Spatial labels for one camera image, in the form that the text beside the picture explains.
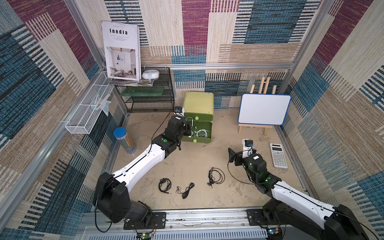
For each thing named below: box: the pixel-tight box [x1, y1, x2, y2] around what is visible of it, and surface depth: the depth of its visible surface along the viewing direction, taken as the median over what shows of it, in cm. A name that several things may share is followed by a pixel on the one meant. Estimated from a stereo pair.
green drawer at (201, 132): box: [181, 121, 213, 144], surface depth 99 cm
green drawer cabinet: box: [183, 91, 215, 131], surface depth 97 cm
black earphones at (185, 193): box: [175, 182, 195, 200], surface depth 84 cm
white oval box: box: [141, 69, 160, 80], surface depth 89 cm
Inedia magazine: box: [101, 21, 142, 82], surface depth 79 cm
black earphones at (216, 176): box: [207, 167, 226, 189], surface depth 89 cm
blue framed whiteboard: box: [238, 93, 292, 126], surface depth 99 cm
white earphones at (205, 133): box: [196, 128, 211, 138], surface depth 99 cm
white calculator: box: [269, 143, 288, 169], surface depth 96 cm
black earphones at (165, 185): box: [158, 178, 172, 194], surface depth 86 cm
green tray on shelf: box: [120, 86, 165, 97], surface depth 98 cm
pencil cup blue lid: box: [113, 127, 137, 154], surface depth 87 cm
